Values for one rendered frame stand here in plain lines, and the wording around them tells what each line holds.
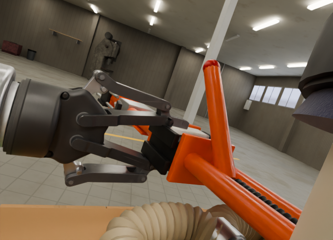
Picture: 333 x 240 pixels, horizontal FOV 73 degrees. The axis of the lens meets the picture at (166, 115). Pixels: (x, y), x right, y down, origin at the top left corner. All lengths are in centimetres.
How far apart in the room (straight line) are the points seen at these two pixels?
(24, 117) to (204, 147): 18
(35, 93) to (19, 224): 16
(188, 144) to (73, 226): 18
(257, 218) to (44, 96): 20
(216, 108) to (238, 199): 11
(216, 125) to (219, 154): 3
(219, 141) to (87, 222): 20
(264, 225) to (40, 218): 25
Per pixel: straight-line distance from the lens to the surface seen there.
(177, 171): 26
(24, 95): 23
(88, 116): 24
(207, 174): 23
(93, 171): 28
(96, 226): 34
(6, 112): 23
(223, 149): 25
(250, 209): 20
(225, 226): 25
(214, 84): 29
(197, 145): 26
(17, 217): 34
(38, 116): 22
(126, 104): 46
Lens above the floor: 114
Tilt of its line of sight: 7 degrees down
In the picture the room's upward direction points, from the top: 19 degrees clockwise
